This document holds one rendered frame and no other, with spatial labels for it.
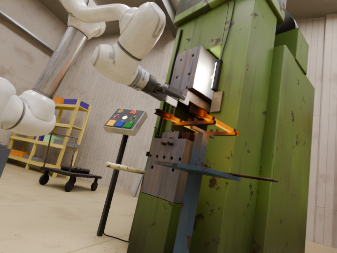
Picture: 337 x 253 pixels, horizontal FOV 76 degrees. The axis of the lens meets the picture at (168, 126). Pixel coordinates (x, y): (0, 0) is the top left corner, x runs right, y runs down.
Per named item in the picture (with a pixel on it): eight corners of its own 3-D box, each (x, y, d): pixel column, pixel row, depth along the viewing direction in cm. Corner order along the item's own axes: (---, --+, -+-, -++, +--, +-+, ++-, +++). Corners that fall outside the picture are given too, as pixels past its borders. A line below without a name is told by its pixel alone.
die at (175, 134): (177, 140, 169) (179, 130, 171) (161, 140, 184) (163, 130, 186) (208, 152, 196) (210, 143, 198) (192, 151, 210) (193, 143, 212)
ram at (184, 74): (200, 85, 169) (209, 41, 178) (168, 92, 198) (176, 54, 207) (229, 105, 196) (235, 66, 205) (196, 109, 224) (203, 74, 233)
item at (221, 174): (207, 171, 99) (207, 167, 100) (154, 163, 129) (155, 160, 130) (240, 181, 118) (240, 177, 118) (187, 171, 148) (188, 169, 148)
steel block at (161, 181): (173, 202, 144) (185, 138, 154) (140, 191, 173) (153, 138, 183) (219, 208, 180) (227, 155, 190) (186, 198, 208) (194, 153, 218)
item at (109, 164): (106, 167, 173) (108, 161, 174) (103, 166, 177) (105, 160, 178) (148, 176, 201) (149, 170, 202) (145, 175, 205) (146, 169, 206)
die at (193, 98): (186, 99, 177) (188, 88, 179) (169, 101, 192) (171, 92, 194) (215, 116, 204) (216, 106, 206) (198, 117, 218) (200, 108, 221)
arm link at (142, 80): (135, 83, 77) (148, 90, 81) (141, 61, 80) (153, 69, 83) (122, 87, 84) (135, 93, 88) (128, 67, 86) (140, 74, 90)
